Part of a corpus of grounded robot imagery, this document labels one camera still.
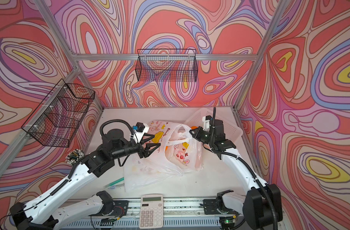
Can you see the clear plastic bag bottom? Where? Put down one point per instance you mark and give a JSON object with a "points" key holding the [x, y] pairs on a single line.
{"points": [[140, 173]]}

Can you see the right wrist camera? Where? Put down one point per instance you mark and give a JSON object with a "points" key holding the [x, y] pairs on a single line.
{"points": [[206, 122]]}

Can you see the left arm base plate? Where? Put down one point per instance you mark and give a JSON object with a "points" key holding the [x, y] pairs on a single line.
{"points": [[118, 208]]}

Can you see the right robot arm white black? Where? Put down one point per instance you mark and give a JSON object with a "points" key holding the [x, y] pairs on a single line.
{"points": [[261, 206]]}

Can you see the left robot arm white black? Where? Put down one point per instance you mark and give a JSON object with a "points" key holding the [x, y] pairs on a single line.
{"points": [[45, 213]]}

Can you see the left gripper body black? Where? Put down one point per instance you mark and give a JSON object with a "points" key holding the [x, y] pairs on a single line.
{"points": [[128, 149]]}

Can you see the printed white plastic bag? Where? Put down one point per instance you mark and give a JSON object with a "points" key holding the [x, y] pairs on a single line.
{"points": [[186, 154]]}

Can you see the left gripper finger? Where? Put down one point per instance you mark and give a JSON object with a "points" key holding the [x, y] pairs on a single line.
{"points": [[150, 148], [146, 138]]}

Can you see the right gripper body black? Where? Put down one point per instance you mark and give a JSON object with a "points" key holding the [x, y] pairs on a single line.
{"points": [[211, 138]]}

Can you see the black wire basket left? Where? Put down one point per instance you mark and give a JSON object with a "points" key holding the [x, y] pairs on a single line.
{"points": [[62, 115]]}

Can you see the black wire basket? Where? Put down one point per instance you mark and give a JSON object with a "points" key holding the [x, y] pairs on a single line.
{"points": [[62, 115], [167, 64]]}

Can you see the green pen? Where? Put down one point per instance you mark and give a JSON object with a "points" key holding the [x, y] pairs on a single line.
{"points": [[116, 184]]}

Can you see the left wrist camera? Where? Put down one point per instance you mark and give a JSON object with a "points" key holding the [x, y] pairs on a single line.
{"points": [[140, 129]]}

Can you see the white desk calculator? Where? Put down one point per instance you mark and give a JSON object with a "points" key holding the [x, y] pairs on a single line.
{"points": [[151, 212]]}

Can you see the cup of pens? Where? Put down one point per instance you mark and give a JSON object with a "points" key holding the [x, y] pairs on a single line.
{"points": [[74, 156]]}

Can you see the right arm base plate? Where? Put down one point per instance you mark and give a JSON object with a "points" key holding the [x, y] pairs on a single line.
{"points": [[215, 207]]}

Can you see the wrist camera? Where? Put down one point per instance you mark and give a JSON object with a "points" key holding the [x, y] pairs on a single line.
{"points": [[140, 129], [206, 122]]}

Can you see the black wire basket back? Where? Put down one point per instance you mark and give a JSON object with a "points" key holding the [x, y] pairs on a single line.
{"points": [[167, 64]]}

